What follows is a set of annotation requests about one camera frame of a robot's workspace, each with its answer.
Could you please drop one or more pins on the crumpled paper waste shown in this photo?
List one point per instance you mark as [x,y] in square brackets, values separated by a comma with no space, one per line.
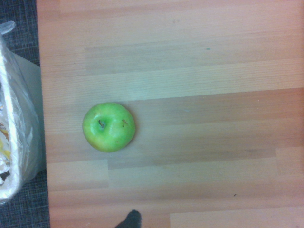
[3,152]

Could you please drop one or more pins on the green apple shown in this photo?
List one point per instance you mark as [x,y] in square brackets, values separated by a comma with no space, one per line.
[111,135]

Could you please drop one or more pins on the grey trash bin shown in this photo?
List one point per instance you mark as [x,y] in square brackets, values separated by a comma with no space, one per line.
[32,78]

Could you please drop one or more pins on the clear plastic bin liner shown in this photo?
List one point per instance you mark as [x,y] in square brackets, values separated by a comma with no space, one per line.
[16,114]

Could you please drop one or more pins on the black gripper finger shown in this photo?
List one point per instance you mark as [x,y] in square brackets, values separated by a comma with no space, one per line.
[131,219]

